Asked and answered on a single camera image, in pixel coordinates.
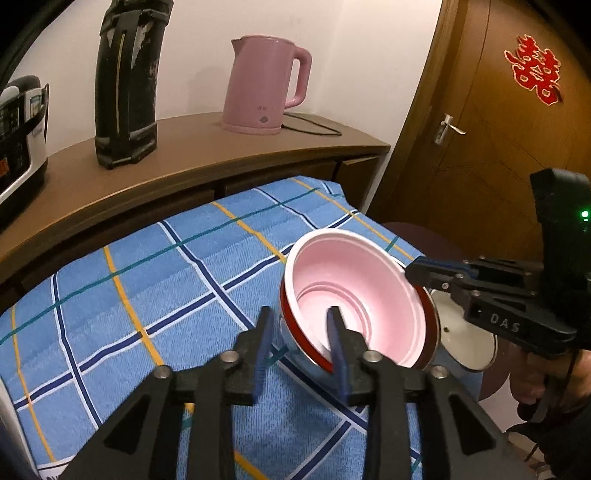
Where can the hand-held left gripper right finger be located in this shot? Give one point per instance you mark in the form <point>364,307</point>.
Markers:
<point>337,355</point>

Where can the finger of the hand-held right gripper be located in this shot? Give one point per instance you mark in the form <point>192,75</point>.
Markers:
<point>508,272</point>
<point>434,277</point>

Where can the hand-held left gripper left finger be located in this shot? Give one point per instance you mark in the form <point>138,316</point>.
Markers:
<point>264,350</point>

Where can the floral white plate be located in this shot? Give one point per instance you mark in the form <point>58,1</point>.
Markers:
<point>466,341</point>

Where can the pink bowl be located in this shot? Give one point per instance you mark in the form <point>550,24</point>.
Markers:
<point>360,286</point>

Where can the person's right hand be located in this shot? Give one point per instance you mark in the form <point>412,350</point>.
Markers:
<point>526,383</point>

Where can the blue checked cloth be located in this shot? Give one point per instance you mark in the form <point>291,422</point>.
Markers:
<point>161,300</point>

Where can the wooden door with red decoration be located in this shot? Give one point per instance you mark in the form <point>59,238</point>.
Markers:
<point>485,138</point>

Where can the red paper decoration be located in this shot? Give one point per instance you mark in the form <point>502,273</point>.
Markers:
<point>535,69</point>

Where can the brown wooden cabinet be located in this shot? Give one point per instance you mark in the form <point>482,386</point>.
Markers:
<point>184,147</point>

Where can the pink electric kettle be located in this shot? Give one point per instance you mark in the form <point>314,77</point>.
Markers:
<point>258,83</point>

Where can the black thermos flask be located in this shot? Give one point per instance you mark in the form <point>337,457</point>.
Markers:
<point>124,92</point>

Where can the white rice cooker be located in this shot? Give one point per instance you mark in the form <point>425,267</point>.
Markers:
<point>23,138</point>

